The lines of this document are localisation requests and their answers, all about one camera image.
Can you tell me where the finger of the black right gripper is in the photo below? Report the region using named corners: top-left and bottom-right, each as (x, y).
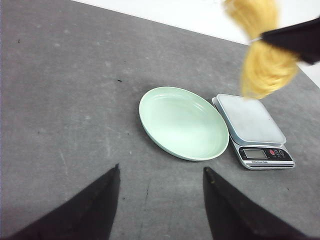
top-left (260, 17), bottom-right (320, 65)

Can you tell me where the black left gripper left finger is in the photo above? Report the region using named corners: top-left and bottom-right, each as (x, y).
top-left (9, 165), bottom-right (121, 240)

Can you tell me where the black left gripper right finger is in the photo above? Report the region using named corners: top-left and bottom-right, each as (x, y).
top-left (202, 167), bottom-right (312, 240)

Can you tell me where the yellow vermicelli noodle bundle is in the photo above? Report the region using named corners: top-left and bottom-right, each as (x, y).
top-left (223, 0), bottom-right (299, 100)

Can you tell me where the silver digital kitchen scale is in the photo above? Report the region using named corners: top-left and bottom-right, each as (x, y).
top-left (212, 93), bottom-right (296, 170)

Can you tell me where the green round plate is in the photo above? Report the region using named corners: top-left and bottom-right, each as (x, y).
top-left (138, 86), bottom-right (229, 162)

